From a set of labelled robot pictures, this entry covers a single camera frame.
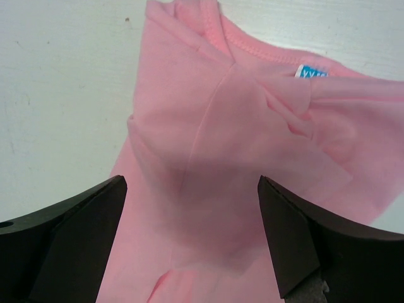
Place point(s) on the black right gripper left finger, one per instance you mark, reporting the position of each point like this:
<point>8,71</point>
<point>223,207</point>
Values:
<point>60,253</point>

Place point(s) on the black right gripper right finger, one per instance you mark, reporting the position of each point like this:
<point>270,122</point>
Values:
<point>319,256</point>

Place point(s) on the pink t shirt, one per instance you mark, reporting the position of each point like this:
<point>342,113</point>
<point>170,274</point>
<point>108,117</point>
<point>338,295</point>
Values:
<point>214,110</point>

